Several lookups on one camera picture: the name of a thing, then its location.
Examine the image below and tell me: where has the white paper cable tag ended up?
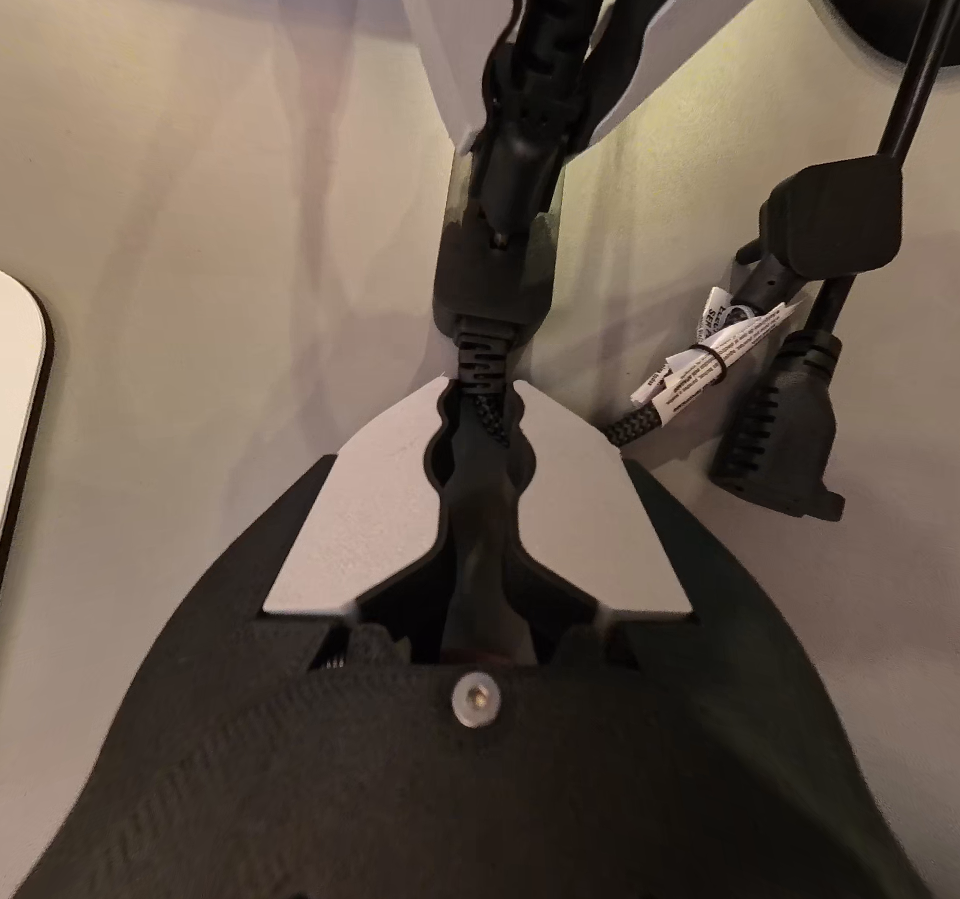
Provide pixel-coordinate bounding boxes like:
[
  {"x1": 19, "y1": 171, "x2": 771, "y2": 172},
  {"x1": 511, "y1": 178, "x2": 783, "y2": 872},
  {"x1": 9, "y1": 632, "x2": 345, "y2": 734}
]
[{"x1": 630, "y1": 286, "x2": 810, "y2": 420}]

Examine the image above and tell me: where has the smooth black power cord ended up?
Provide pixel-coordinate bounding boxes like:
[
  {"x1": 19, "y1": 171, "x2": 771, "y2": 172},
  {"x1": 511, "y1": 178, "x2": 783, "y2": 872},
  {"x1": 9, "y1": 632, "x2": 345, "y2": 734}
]
[{"x1": 810, "y1": 0, "x2": 960, "y2": 349}]

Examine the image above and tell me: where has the black power cord connector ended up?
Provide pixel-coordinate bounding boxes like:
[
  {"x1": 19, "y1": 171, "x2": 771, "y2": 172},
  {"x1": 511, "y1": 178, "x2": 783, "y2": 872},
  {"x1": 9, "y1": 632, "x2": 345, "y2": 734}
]
[{"x1": 711, "y1": 329, "x2": 846, "y2": 525}]

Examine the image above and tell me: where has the black braided cable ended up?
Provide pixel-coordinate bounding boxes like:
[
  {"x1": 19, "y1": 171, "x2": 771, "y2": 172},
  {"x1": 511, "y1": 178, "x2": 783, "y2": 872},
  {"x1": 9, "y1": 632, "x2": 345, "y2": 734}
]
[{"x1": 442, "y1": 314, "x2": 789, "y2": 664}]

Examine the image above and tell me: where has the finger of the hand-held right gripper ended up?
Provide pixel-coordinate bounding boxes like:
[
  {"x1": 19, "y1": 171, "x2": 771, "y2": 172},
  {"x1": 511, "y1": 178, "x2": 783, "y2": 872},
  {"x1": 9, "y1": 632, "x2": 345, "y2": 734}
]
[
  {"x1": 577, "y1": 0, "x2": 804, "y2": 152},
  {"x1": 378, "y1": 0, "x2": 526, "y2": 158}
]

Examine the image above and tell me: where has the flat black angled plug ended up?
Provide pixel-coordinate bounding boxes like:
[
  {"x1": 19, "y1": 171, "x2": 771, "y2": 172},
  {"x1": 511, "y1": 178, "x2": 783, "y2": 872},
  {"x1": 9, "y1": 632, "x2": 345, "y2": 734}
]
[{"x1": 738, "y1": 156, "x2": 903, "y2": 308}]

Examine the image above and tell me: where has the black power plug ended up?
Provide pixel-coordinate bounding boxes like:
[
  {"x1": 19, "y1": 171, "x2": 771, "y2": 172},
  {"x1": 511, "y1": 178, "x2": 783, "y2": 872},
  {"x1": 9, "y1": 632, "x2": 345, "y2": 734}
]
[{"x1": 476, "y1": 0, "x2": 601, "y2": 249}]

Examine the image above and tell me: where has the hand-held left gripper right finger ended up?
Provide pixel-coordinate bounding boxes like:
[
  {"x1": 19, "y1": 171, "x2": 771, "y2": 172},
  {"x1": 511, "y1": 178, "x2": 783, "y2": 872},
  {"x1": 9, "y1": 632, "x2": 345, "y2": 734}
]
[{"x1": 508, "y1": 380, "x2": 697, "y2": 623}]

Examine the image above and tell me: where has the black power strip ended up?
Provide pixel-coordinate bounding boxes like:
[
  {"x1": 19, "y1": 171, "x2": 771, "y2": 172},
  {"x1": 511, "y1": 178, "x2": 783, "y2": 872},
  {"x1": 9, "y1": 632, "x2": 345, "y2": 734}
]
[{"x1": 433, "y1": 149, "x2": 565, "y2": 334}]

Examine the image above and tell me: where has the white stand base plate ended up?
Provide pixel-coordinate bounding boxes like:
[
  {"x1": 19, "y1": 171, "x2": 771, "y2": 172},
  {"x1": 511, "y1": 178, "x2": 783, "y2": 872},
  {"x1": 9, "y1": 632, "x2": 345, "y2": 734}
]
[{"x1": 0, "y1": 269, "x2": 55, "y2": 593}]

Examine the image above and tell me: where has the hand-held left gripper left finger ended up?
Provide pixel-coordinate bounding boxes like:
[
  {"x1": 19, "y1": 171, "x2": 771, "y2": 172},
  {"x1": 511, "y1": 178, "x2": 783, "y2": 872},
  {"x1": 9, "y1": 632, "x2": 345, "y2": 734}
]
[{"x1": 258, "y1": 376, "x2": 459, "y2": 623}]

